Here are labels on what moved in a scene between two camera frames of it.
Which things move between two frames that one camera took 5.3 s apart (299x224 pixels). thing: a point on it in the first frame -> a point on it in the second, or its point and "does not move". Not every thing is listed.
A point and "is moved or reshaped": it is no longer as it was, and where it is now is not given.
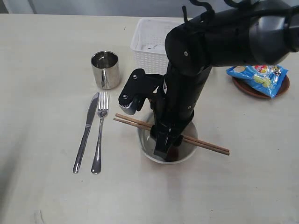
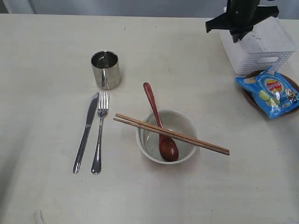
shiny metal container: (106, 69) does not move
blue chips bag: (269, 78) -> (275, 93)
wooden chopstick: (150, 128) does not move
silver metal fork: (103, 111) does not move
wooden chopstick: (184, 136) does not move
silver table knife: (91, 111) does not move
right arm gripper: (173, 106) -> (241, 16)
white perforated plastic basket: (148, 44) is moved or reshaped
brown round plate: (248, 87) -> (254, 99)
